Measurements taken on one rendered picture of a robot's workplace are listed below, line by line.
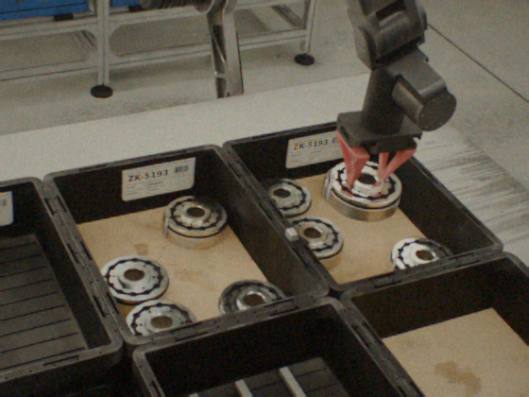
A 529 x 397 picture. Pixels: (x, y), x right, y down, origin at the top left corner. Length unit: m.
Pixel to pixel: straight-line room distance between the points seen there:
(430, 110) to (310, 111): 1.00
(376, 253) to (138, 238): 0.39
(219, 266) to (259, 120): 0.67
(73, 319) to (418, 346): 0.50
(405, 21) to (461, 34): 3.10
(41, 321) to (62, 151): 0.64
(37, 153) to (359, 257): 0.73
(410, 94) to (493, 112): 2.56
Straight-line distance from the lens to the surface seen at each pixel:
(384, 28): 1.22
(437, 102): 1.23
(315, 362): 1.42
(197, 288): 1.50
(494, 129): 3.69
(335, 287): 1.38
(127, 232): 1.60
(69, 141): 2.05
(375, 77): 1.29
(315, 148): 1.73
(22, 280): 1.52
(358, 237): 1.64
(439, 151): 2.15
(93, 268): 1.38
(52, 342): 1.42
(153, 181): 1.62
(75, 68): 3.50
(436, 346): 1.48
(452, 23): 4.41
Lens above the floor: 1.83
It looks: 36 degrees down
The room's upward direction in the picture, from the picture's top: 7 degrees clockwise
